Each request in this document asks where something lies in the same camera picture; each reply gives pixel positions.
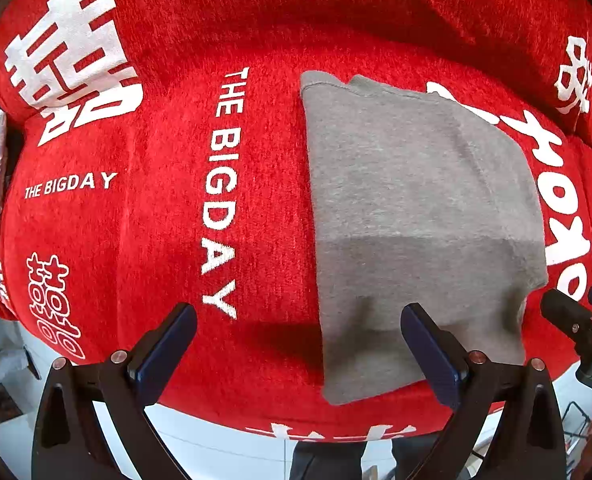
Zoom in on person's dark pants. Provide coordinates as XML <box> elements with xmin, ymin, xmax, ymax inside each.
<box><xmin>290</xmin><ymin>432</ymin><xmax>444</xmax><ymax>480</ymax></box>

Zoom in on grey sweater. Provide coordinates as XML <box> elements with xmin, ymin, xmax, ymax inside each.
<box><xmin>300</xmin><ymin>71</ymin><xmax>549</xmax><ymax>406</ymax></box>

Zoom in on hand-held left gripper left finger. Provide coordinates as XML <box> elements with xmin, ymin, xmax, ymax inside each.
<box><xmin>31</xmin><ymin>302</ymin><xmax>198</xmax><ymax>480</ymax></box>

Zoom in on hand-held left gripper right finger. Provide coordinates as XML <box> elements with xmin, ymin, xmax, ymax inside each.
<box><xmin>400</xmin><ymin>302</ymin><xmax>568</xmax><ymax>480</ymax></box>

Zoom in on black wire rack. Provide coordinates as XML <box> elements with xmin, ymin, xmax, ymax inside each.
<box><xmin>560</xmin><ymin>400</ymin><xmax>592</xmax><ymax>443</ymax></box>

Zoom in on red printed blanket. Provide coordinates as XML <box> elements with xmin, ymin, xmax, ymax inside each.
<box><xmin>0</xmin><ymin>0</ymin><xmax>592</xmax><ymax>443</ymax></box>

